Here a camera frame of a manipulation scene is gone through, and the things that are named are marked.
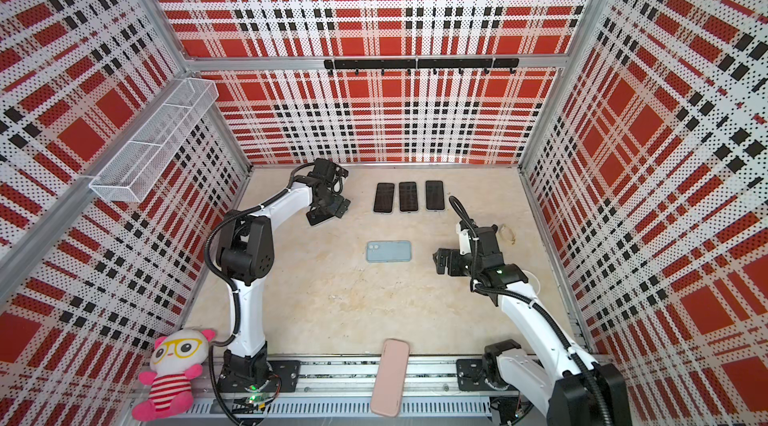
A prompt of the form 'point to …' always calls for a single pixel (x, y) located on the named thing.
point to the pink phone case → (390, 377)
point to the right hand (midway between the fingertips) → (451, 259)
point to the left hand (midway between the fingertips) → (331, 205)
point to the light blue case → (389, 251)
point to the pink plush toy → (176, 360)
